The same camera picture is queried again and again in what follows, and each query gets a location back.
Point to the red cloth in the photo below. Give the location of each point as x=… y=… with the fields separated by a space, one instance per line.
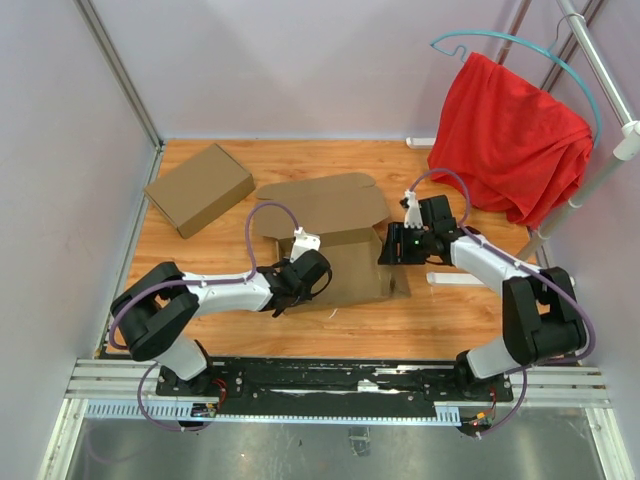
x=514 y=147

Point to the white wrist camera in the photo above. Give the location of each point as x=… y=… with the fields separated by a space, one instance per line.
x=303 y=242
x=412 y=211

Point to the teal clothes hanger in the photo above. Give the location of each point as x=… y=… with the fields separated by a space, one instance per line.
x=462 y=52

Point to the folded brown cardboard box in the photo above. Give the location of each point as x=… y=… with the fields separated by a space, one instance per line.
x=200 y=190

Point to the grey slotted cable duct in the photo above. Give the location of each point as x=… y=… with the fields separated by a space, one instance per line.
x=166 y=411

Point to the brown cardboard box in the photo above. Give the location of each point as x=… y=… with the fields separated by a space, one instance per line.
x=200 y=190
x=343 y=211

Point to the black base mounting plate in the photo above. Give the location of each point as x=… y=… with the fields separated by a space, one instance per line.
x=324 y=387

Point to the white clothes rack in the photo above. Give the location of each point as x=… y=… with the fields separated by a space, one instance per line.
x=626 y=150

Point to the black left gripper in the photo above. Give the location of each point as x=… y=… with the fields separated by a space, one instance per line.
x=307 y=295

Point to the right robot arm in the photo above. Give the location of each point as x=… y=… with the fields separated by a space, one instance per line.
x=540 y=316

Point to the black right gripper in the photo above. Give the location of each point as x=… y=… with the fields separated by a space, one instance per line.
x=396 y=234

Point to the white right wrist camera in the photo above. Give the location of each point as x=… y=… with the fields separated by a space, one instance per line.
x=412 y=211

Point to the aluminium frame rail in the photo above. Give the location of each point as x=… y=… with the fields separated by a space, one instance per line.
x=570 y=388

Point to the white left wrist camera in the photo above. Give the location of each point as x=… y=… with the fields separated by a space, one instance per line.
x=303 y=242

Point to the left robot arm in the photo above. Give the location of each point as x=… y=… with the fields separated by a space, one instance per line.
x=150 y=317

